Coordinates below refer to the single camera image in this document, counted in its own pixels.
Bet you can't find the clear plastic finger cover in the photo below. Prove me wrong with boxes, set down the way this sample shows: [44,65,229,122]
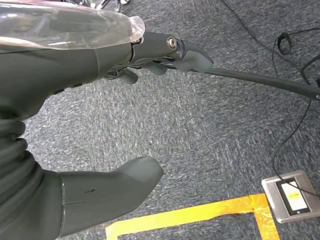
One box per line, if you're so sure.
[0,0,146,51]

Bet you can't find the black and white stand base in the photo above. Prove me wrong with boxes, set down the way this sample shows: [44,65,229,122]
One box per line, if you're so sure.
[62,0,131,13]

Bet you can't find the ribbed grey left arm sleeve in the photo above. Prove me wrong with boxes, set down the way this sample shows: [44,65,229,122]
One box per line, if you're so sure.
[0,117,45,207]

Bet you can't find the yellow floor tape strip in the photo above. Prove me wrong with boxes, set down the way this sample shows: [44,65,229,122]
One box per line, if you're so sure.
[105,193,268,240]
[253,194,282,240]

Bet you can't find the black metal rod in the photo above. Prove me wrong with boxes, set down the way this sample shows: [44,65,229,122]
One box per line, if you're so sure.
[192,67,320,102]

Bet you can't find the silver metal floor socket box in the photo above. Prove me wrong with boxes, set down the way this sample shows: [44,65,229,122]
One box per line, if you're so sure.
[261,170,320,225]

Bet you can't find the black panel with white label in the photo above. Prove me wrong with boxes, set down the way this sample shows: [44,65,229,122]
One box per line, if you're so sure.
[275,177,312,217]

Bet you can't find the thin black cable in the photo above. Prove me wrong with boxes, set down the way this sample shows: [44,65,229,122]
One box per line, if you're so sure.
[272,98,320,199]
[220,0,303,72]

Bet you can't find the black cable with strap loop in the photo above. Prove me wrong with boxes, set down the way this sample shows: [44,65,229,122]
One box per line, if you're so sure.
[272,27,320,79]

